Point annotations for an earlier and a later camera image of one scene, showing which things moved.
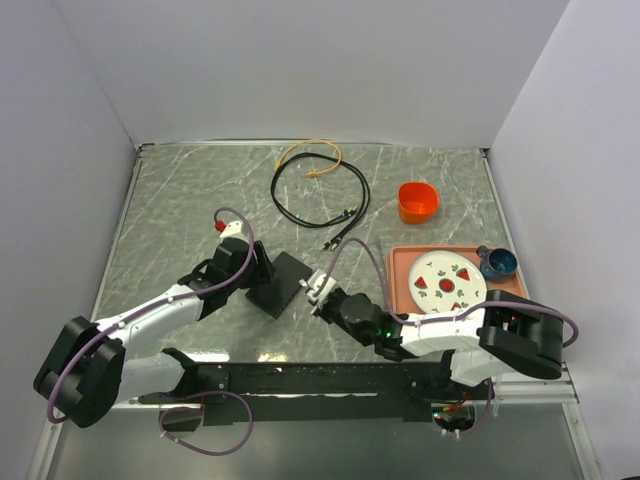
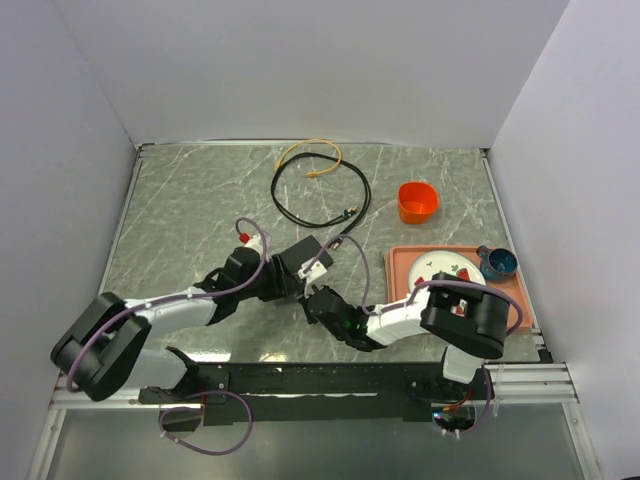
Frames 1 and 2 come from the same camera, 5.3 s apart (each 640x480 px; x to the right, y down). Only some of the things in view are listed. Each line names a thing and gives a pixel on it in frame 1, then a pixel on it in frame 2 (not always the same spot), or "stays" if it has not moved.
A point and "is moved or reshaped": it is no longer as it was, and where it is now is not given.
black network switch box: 274,296 is moved or reshaped
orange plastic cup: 417,202 stays
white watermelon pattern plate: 443,281 stays
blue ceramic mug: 498,264 stays
